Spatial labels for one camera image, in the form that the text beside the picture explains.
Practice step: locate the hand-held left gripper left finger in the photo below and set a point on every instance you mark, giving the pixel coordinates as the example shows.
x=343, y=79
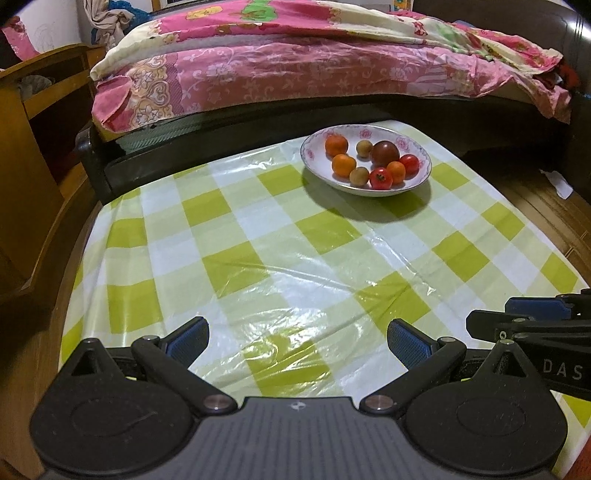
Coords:
x=187, y=344

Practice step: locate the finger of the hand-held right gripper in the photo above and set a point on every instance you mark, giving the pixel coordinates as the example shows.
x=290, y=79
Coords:
x=508, y=323
x=531, y=305

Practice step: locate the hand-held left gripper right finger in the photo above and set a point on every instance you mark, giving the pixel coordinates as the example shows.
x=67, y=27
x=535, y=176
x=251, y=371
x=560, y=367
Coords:
x=408, y=344

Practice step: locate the red cherry tomato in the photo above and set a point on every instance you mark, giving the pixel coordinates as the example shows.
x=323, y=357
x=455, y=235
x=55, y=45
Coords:
x=409, y=165
x=381, y=179

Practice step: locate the small orange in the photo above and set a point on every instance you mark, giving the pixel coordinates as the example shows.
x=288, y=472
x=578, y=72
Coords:
x=336, y=146
x=344, y=166
x=397, y=171

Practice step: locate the tan longan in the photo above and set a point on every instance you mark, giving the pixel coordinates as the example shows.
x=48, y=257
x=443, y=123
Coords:
x=359, y=176
x=364, y=148

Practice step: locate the dark red tomato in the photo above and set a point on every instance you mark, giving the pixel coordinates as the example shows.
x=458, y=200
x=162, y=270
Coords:
x=385, y=153

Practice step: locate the white plate with pink flowers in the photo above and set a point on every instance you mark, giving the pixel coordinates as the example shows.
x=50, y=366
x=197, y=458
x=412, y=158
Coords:
x=315, y=154

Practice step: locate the green checkered tablecloth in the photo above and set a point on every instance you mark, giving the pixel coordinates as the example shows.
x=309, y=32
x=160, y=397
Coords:
x=277, y=258

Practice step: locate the white paper scrap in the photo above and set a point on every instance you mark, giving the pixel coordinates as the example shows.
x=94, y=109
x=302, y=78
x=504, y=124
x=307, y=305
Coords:
x=557, y=182

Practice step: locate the red cloth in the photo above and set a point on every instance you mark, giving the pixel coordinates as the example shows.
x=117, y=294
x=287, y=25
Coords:
x=564, y=77

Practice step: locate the brown wooden chair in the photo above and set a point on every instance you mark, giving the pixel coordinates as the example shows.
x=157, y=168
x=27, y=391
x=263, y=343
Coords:
x=41, y=157

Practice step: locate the dark leather headboard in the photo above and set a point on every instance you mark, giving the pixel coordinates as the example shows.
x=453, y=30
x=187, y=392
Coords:
x=531, y=18

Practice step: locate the pile of clothes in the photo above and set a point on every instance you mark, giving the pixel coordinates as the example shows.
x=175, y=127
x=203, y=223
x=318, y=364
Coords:
x=108, y=21

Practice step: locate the pink cartoon print quilt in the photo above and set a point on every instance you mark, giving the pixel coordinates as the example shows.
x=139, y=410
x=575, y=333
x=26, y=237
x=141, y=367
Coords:
x=323, y=21

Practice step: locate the pink patterned cloth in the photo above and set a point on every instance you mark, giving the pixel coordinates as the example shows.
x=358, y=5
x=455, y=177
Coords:
x=16, y=39

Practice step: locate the dark bed frame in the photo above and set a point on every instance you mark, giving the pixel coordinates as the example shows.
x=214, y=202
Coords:
x=231, y=134

